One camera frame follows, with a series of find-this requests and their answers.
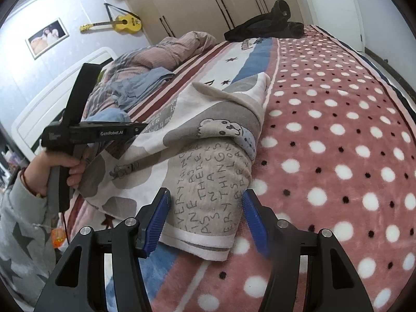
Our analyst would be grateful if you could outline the white headboard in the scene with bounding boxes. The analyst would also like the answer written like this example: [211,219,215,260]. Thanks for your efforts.
[11,47,117,161]

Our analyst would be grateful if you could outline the yellow guitar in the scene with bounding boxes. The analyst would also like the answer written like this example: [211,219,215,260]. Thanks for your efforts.
[80,2,142,34]

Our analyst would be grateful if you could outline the beige wooden wardrobe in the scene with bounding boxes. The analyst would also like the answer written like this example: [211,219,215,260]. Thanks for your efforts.
[105,0,308,44]

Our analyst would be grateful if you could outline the grey star sleeve forearm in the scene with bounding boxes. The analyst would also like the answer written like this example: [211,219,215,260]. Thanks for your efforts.
[0,178,57,311]

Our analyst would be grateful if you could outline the left hand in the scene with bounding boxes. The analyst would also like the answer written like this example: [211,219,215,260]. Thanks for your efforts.
[21,147,92,197]

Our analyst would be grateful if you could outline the black garment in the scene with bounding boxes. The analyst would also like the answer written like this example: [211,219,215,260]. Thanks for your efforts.
[224,0,305,42]

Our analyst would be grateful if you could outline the framed wall photo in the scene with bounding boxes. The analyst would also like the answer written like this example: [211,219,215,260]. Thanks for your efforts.
[25,18,69,60]

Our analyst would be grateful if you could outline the white door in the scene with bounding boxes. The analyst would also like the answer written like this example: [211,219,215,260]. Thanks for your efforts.
[306,0,365,52]

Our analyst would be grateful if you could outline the pink plaid duvet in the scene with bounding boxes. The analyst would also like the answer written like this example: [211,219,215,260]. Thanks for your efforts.
[82,31,217,119]

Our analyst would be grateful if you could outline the cream bear print pants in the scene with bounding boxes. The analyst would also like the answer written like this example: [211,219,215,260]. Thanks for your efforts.
[80,73,270,261]

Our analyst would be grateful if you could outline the blue grey garment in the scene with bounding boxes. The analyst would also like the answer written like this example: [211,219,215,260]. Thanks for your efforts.
[83,67,174,122]

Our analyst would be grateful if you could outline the red striped dotted bed blanket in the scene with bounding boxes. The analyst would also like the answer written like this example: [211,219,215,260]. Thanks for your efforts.
[63,22,416,312]

